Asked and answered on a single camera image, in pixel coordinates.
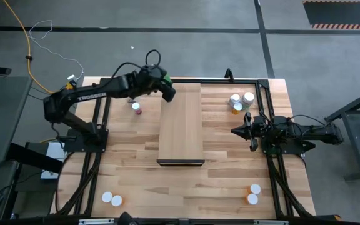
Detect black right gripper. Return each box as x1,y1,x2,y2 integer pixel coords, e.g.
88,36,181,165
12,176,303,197
231,111,276,153

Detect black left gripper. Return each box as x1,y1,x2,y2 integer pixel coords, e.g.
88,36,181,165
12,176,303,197
138,64,178,103

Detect orange pill bottle white cap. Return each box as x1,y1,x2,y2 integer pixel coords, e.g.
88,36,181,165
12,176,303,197
231,102,244,115
111,194,125,208
101,191,114,204
244,193,259,206
247,183,262,196

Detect large grey bottle white cap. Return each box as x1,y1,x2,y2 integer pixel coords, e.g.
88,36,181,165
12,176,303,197
241,91,256,112

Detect small white medicine bottle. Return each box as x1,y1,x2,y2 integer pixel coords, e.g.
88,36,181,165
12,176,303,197
229,93,241,109

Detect black metal stand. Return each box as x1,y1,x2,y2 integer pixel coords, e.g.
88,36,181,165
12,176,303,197
324,84,360,181

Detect white box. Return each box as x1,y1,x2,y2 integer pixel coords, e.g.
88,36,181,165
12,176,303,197
40,142,68,181

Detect black mat hazard stripes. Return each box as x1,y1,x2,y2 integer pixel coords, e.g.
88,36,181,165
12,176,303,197
302,0,360,31

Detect dark grey desk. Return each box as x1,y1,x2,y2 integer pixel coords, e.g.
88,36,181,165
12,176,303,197
0,76,33,166

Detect black cable loop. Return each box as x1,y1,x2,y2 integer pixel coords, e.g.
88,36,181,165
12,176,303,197
144,49,163,68

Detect wooden shelf black frame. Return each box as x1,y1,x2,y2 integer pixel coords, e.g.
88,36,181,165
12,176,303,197
156,81,206,167

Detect black aluminium table frame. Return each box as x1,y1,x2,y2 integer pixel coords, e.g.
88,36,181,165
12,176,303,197
54,76,315,219

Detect silver bracket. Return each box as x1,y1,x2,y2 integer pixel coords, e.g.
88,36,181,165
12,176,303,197
79,218,116,225
254,219,289,225

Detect thin white cable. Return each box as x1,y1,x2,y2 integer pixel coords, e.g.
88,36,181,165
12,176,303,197
28,19,85,81

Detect yellow power cable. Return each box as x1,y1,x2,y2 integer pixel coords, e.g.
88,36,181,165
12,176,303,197
1,0,74,94

